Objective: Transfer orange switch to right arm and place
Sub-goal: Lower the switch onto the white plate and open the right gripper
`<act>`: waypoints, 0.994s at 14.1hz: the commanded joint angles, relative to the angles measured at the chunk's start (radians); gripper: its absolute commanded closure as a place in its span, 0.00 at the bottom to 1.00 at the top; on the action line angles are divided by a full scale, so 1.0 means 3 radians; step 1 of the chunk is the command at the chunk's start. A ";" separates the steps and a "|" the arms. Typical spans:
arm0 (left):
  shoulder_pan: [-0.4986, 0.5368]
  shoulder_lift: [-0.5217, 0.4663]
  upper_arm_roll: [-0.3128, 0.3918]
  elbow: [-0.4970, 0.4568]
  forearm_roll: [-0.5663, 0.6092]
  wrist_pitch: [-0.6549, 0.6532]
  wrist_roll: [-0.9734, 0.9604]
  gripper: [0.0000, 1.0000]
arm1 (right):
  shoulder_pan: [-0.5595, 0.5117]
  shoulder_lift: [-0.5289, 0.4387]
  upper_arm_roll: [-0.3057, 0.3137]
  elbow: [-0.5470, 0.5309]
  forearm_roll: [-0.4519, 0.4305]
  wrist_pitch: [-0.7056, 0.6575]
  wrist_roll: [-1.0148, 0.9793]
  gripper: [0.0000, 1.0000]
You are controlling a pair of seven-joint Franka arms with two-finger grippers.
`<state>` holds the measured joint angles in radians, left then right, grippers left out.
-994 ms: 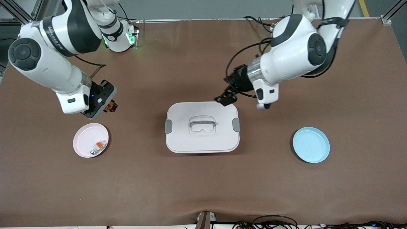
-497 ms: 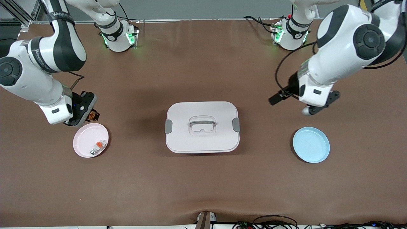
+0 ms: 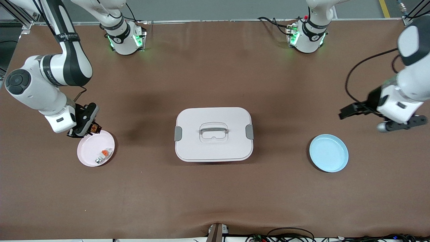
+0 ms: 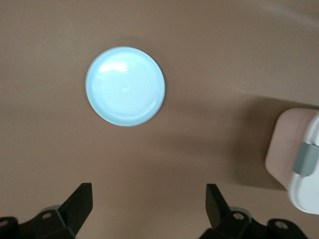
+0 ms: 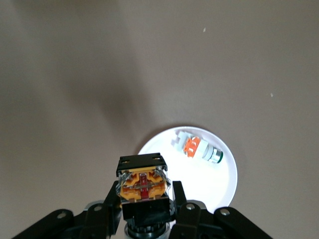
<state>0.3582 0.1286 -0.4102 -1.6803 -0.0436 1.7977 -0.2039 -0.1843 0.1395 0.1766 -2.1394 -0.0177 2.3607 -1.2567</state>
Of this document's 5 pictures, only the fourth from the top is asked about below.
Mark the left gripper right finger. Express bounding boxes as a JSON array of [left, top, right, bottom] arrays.
[[198, 183, 269, 239]]

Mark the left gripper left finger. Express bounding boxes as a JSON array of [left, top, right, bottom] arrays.
[[17, 182, 94, 239]]

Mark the light blue round plate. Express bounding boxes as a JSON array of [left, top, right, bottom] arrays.
[[85, 46, 166, 127]]

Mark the white lidded storage box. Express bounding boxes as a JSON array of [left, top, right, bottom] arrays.
[[264, 107, 319, 215]]

